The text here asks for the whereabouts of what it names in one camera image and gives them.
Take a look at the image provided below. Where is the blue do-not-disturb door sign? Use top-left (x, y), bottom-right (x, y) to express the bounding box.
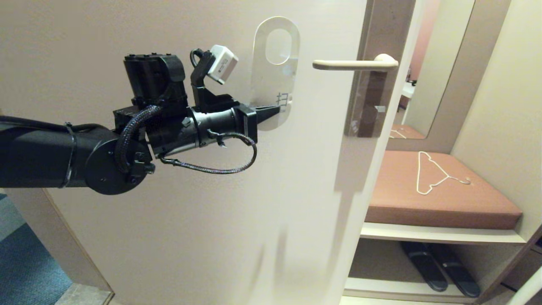
top-left (250, 16), bottom-right (300, 131)

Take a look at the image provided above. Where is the beige room door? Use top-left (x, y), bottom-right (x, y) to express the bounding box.
top-left (0, 0), bottom-right (420, 305)

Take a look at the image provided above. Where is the brown leather seat cushion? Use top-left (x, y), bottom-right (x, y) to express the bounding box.
top-left (365, 151), bottom-right (523, 230)

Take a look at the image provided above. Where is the white bench shelf board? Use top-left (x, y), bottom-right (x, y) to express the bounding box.
top-left (360, 222), bottom-right (527, 246)

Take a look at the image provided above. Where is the white low shelf board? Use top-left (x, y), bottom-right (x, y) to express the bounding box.
top-left (344, 277), bottom-right (487, 303)

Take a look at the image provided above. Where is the dark slipper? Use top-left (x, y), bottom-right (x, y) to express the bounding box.
top-left (400, 242), bottom-right (448, 293)
top-left (429, 244), bottom-right (481, 298)

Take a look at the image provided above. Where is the white slanted bar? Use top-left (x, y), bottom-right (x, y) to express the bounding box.
top-left (506, 267), bottom-right (542, 305)

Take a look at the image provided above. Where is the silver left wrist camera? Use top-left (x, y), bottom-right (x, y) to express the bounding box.
top-left (207, 44), bottom-right (239, 85)

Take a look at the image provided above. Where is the thick braided left arm cable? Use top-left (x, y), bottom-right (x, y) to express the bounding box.
top-left (115, 105), bottom-right (163, 174)

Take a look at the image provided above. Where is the beige lever door handle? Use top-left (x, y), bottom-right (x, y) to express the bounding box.
top-left (312, 54), bottom-right (399, 71)

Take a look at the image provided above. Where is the white wire clothes hanger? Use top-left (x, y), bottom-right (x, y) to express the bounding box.
top-left (416, 152), bottom-right (471, 196)

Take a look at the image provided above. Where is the taupe framed wall mirror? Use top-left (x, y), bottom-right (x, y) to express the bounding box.
top-left (386, 0), bottom-right (512, 154)

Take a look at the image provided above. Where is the black left camera cable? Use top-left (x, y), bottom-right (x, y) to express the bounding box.
top-left (0, 115), bottom-right (106, 134)

